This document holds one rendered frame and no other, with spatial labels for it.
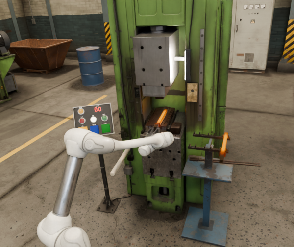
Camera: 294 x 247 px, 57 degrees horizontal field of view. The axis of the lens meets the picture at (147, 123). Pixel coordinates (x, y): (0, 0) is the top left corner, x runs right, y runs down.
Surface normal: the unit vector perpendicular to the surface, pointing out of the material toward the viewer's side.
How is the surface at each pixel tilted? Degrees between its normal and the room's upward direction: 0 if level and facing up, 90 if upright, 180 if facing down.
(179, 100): 90
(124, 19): 90
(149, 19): 90
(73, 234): 6
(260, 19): 90
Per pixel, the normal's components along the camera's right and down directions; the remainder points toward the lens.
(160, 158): -0.28, 0.44
